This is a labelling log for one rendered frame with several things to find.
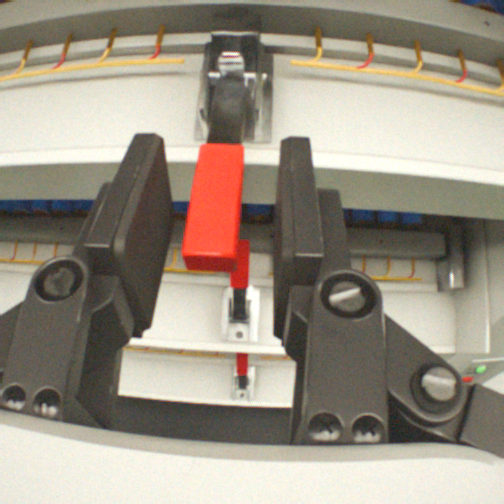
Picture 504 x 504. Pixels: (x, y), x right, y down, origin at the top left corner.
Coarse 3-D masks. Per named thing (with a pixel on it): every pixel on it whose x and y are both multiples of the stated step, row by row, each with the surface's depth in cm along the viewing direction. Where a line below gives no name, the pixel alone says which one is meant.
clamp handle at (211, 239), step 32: (224, 64) 12; (224, 96) 12; (224, 128) 11; (224, 160) 10; (192, 192) 10; (224, 192) 10; (192, 224) 9; (224, 224) 9; (192, 256) 9; (224, 256) 9
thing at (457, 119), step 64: (64, 64) 15; (192, 64) 15; (384, 64) 15; (0, 128) 15; (64, 128) 15; (128, 128) 15; (192, 128) 15; (320, 128) 15; (384, 128) 15; (448, 128) 15; (0, 192) 18; (64, 192) 18; (256, 192) 17; (384, 192) 16; (448, 192) 16
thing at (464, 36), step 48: (48, 0) 14; (96, 0) 13; (144, 0) 13; (192, 0) 13; (240, 0) 13; (288, 0) 13; (336, 0) 13; (384, 0) 13; (432, 0) 13; (0, 48) 15; (432, 48) 15; (480, 48) 14
